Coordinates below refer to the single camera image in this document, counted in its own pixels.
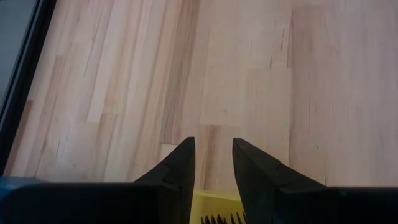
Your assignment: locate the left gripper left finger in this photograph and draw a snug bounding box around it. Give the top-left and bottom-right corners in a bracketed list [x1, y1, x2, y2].
[0, 136, 197, 224]

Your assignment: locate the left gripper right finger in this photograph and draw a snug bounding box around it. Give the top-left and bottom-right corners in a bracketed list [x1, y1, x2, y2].
[232, 137, 398, 224]

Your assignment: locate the black metal fork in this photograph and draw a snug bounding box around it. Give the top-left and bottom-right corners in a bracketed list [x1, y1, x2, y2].
[229, 212, 247, 224]
[200, 213, 228, 224]

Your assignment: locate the yellow plastic tray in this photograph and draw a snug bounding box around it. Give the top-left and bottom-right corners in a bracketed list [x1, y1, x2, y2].
[188, 189, 248, 224]

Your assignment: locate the blue plastic tray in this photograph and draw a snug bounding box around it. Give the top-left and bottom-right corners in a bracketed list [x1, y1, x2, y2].
[0, 175, 44, 191]

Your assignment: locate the black metal table frame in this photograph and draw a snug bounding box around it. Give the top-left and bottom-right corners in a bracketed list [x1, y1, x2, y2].
[0, 0, 58, 177]

